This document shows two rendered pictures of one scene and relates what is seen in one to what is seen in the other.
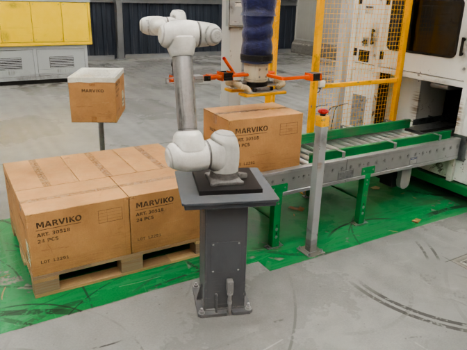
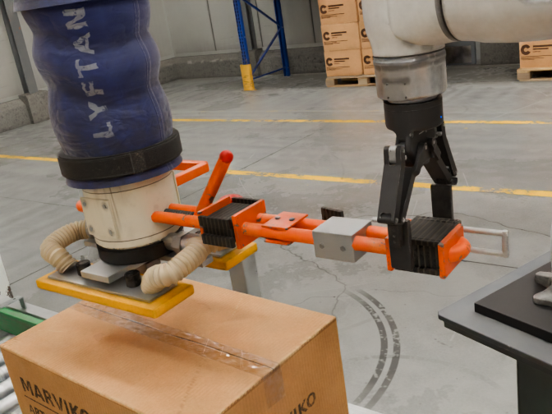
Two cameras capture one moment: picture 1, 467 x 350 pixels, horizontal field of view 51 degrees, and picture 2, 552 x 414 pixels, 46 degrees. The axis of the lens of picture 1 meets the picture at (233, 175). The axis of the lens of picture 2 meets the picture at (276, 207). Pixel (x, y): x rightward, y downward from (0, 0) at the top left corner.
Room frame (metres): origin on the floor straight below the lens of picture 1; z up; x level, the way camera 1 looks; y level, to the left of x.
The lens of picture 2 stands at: (3.59, 1.08, 1.59)
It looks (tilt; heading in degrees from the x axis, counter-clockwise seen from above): 19 degrees down; 251
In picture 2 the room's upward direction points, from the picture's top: 9 degrees counter-clockwise
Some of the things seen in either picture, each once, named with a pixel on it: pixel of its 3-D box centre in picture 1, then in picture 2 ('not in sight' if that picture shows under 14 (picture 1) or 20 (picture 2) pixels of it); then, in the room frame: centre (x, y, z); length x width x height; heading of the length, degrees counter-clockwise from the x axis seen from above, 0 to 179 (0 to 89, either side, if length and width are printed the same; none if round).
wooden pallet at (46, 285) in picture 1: (109, 232); not in sight; (3.19, 0.89, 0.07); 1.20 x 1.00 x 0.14; 121
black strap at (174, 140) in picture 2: (256, 56); (121, 151); (3.44, -0.14, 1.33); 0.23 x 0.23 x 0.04
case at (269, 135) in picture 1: (251, 137); (180, 411); (3.45, -0.13, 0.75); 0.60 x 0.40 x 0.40; 118
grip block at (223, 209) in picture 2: (224, 76); (233, 221); (3.32, 0.08, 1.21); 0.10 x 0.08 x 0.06; 32
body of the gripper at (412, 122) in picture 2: not in sight; (415, 131); (3.13, 0.36, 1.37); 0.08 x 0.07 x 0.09; 31
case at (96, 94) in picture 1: (99, 94); not in sight; (4.55, 1.29, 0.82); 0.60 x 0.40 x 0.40; 5
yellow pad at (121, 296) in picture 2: (247, 86); (108, 278); (3.53, -0.09, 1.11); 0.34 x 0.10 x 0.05; 122
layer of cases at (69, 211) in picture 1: (106, 198); not in sight; (3.19, 0.89, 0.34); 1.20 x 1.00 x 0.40; 121
